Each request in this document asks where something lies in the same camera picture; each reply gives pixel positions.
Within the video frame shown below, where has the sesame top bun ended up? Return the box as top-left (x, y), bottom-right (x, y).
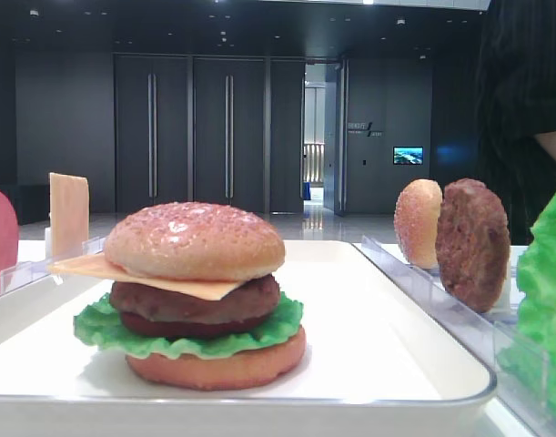
top-left (104, 202), bottom-right (286, 282)

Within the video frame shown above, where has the sesame bun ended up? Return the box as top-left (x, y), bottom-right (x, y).
top-left (393, 179), bottom-right (442, 269)
top-left (104, 202), bottom-right (286, 282)

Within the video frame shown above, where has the brown meat patty in burger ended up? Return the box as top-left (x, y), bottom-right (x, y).
top-left (109, 275), bottom-right (281, 324)

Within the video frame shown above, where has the cheese slice on burger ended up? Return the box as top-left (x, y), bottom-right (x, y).
top-left (47, 252), bottom-right (243, 300)

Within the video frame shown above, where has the standing brown meat patty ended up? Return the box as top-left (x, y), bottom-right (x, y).
top-left (435, 178), bottom-right (511, 313)

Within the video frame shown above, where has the standing cheese slice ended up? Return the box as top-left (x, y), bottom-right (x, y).
top-left (49, 172), bottom-right (90, 258)

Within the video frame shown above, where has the green lettuce leaf in burger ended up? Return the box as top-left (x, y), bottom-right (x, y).
top-left (74, 293), bottom-right (304, 360)

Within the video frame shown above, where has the standing red tomato slice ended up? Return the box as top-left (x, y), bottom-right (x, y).
top-left (0, 191), bottom-right (19, 272)

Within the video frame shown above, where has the standing green lettuce leaf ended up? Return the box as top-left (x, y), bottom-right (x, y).
top-left (498, 194), bottom-right (556, 418)

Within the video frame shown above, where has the dark double door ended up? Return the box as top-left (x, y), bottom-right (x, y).
top-left (115, 55), bottom-right (305, 213)

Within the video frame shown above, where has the standing sesame bun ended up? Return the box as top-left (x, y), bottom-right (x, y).
top-left (393, 179), bottom-right (442, 269)

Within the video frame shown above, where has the bottom burger bun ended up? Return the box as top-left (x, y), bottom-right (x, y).
top-left (126, 328), bottom-right (307, 391)

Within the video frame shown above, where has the white rectangular tray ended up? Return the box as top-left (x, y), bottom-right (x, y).
top-left (0, 240), bottom-right (496, 436)

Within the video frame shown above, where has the clear acrylic right rack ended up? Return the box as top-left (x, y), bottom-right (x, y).
top-left (359, 236), bottom-right (556, 436)

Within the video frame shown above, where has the clear acrylic rack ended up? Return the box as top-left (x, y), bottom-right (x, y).
top-left (0, 237), bottom-right (106, 297)
top-left (359, 236), bottom-right (556, 436)

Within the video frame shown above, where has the clear acrylic left rack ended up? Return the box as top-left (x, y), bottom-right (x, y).
top-left (0, 237), bottom-right (106, 297)

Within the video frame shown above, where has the person in black shirt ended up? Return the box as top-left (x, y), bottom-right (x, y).
top-left (476, 1), bottom-right (556, 245)

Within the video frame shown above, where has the wall monitor screen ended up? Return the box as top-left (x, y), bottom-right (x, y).
top-left (393, 147), bottom-right (424, 166)

